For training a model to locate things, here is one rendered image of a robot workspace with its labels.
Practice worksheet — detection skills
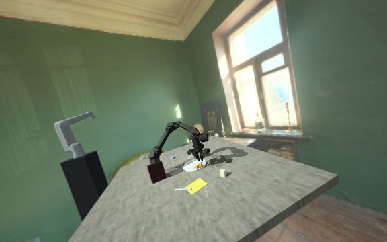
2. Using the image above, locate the small cream cube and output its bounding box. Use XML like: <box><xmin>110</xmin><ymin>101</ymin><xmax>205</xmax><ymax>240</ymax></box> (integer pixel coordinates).
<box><xmin>219</xmin><ymin>169</ymin><xmax>226</xmax><ymax>177</ymax></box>

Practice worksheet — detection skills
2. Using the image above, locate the yellow flat rectangular pad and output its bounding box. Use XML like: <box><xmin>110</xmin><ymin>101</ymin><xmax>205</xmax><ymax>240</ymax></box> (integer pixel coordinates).
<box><xmin>185</xmin><ymin>178</ymin><xmax>208</xmax><ymax>195</ymax></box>

